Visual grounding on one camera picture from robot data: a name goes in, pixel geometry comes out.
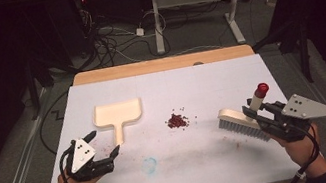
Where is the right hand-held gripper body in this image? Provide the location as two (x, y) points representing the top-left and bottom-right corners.
(254, 88), (326, 149)

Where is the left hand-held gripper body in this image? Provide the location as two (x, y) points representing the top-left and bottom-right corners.
(59, 132), (118, 183)

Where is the cream brush with grey bristles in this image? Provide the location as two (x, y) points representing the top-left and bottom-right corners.
(212, 81), (279, 150)

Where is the person's right hand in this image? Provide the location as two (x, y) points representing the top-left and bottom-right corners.
(272, 122), (326, 180)

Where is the cream plastic dustpan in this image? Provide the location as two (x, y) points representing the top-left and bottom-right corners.
(90, 96), (149, 150)

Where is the black stand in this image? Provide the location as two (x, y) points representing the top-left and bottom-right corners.
(21, 54), (61, 121)
(248, 9), (318, 92)

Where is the white table cover sheet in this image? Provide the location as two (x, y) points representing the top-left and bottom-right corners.
(25, 48), (304, 183)

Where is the pile of red beans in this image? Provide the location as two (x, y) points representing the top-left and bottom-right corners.
(163, 104), (201, 133)

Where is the wooden table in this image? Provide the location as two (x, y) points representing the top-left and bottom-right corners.
(22, 37), (305, 183)

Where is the white power strip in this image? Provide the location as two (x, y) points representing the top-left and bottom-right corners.
(265, 0), (282, 8)

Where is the white power adapter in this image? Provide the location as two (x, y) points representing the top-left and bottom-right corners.
(135, 27), (146, 38)

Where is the black floor cable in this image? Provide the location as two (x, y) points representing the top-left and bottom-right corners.
(32, 89), (80, 157)

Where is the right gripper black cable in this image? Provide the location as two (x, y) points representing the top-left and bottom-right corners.
(274, 124), (326, 183)

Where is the tangle of floor cables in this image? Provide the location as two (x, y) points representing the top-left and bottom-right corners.
(76, 0), (174, 72)

